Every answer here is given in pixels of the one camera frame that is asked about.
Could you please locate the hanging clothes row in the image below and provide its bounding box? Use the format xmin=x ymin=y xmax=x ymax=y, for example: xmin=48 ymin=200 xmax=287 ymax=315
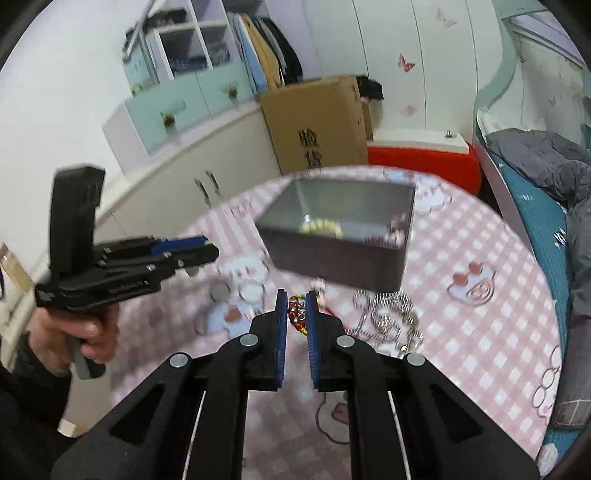
xmin=228 ymin=12 xmax=304 ymax=94

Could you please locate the pink checkered bear tablecloth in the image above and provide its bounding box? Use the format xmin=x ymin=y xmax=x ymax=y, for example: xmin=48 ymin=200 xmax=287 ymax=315
xmin=111 ymin=166 xmax=563 ymax=474

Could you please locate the grey duvet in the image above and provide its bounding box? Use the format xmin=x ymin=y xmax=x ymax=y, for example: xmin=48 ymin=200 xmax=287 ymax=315
xmin=487 ymin=128 xmax=590 ymax=430

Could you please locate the mint bunk bed frame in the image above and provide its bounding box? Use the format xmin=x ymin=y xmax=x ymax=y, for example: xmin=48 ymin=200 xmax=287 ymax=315
xmin=474 ymin=1 xmax=589 ymax=228

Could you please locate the pale green bead bracelet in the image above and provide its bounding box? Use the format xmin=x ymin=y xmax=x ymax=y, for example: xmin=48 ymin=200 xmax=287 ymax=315
xmin=298 ymin=218 xmax=344 ymax=237

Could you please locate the red string bracelet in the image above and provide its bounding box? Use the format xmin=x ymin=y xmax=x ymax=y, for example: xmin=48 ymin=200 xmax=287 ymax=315
xmin=286 ymin=276 xmax=327 ymax=340

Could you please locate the grey metal handrail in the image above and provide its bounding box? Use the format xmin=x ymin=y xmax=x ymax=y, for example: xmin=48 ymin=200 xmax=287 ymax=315
xmin=122 ymin=0 xmax=158 ymax=63

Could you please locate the black clothes pile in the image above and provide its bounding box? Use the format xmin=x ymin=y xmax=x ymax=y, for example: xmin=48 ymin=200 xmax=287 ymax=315
xmin=356 ymin=75 xmax=384 ymax=101

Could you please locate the teal bed sheet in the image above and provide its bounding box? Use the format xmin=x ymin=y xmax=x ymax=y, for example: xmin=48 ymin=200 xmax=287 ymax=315
xmin=476 ymin=144 xmax=571 ymax=349

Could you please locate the white wardrobe with butterflies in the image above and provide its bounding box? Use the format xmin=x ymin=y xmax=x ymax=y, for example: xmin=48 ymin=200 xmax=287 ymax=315
xmin=304 ymin=0 xmax=502 ymax=140

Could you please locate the red storage ottoman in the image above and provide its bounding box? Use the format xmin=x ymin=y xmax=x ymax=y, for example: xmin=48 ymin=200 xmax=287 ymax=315
xmin=368 ymin=145 xmax=483 ymax=196

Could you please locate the silver metal tin box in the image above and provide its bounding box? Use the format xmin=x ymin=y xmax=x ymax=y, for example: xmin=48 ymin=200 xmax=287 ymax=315
xmin=254 ymin=178 xmax=415 ymax=292

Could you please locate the white board on ottoman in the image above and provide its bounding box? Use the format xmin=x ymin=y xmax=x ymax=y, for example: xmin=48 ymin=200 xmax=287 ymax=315
xmin=369 ymin=128 xmax=469 ymax=155

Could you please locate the purple cubby shelf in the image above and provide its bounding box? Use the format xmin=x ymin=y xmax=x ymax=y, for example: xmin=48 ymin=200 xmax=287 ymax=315
xmin=123 ymin=1 xmax=249 ymax=90

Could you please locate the mint drawer stair unit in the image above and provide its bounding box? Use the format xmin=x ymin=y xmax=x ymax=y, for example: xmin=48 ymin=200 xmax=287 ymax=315
xmin=102 ymin=60 xmax=254 ymax=174

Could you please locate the silver ball chain necklace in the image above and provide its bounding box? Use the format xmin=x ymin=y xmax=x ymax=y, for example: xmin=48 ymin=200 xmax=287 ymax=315
xmin=345 ymin=290 xmax=425 ymax=356

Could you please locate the large brown cardboard box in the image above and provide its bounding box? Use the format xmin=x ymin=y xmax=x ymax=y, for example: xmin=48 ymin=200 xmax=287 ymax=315
xmin=259 ymin=76 xmax=368 ymax=175

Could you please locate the person's left hand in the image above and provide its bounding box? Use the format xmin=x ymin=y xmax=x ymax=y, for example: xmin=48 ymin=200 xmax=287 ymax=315
xmin=28 ymin=304 xmax=119 ymax=374

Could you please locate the beige low cabinet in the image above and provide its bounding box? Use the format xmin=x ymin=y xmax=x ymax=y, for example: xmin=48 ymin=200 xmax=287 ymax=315
xmin=95 ymin=102 xmax=280 ymax=241

